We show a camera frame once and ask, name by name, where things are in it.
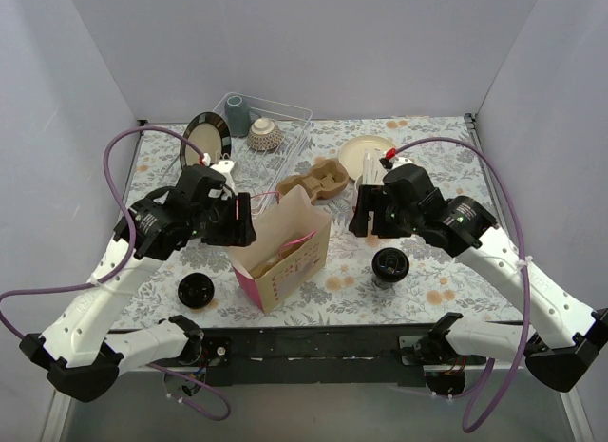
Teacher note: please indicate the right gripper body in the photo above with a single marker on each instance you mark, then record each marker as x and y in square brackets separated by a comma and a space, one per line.
[371, 213]

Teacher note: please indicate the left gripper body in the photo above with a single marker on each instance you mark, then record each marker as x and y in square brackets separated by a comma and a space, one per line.
[233, 221]

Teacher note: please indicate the brown cardboard cup carrier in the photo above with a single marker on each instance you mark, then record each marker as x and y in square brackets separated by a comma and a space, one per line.
[261, 269]

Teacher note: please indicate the pink paper gift bag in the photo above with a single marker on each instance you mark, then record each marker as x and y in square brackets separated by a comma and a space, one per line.
[293, 230]

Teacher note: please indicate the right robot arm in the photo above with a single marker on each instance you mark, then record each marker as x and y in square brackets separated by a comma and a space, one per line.
[565, 335]

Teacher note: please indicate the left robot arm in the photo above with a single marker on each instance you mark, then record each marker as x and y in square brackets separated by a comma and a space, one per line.
[80, 355]

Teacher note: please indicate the white straw holder cup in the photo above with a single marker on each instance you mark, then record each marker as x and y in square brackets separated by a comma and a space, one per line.
[373, 171]

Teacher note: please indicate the cream round plate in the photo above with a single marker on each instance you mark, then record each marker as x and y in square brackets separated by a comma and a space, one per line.
[351, 154]

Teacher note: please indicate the floral table mat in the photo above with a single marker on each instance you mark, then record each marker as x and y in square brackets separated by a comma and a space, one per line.
[343, 292]

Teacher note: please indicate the black rimmed cream plate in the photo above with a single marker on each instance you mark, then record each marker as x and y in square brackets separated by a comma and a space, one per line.
[209, 132]

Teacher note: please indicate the patterned ceramic bowl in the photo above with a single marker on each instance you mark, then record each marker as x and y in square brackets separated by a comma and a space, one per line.
[264, 135]

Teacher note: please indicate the grey blue mug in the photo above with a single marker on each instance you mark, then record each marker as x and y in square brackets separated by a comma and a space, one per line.
[237, 115]

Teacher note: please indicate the white wire dish rack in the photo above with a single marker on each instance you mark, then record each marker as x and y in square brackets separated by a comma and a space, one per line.
[258, 173]

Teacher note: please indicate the black mounting rail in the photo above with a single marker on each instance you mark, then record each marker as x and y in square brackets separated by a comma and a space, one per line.
[343, 354]

